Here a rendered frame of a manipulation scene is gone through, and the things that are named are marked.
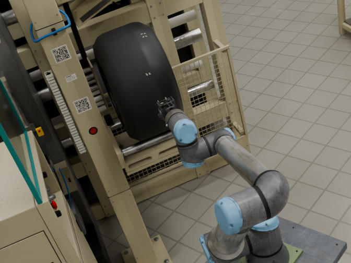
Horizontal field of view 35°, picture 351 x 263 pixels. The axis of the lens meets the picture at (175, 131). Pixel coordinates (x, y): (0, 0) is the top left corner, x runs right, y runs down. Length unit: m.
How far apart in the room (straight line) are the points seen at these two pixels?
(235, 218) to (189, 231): 1.89
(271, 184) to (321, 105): 2.67
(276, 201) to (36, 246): 1.00
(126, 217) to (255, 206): 1.56
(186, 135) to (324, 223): 1.53
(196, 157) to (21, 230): 0.74
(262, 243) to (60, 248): 0.83
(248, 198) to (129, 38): 1.19
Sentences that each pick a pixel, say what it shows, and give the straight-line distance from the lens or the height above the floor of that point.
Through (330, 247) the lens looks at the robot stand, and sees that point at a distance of 2.56.
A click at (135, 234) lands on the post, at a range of 3.28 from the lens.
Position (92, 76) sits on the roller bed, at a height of 1.15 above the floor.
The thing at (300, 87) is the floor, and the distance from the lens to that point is 4.63.
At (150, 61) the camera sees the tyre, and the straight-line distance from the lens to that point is 2.56.
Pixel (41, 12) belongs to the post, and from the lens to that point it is 2.52.
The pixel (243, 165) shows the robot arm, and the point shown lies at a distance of 1.97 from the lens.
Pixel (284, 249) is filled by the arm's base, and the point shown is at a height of 0.68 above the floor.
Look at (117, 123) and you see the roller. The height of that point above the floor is 0.92.
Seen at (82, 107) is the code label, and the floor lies 1.21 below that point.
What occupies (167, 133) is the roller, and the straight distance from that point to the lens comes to 2.85.
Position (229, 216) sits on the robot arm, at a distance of 1.71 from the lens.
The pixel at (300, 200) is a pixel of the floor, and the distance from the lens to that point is 3.63.
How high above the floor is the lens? 2.55
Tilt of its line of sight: 35 degrees down
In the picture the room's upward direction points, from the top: 17 degrees counter-clockwise
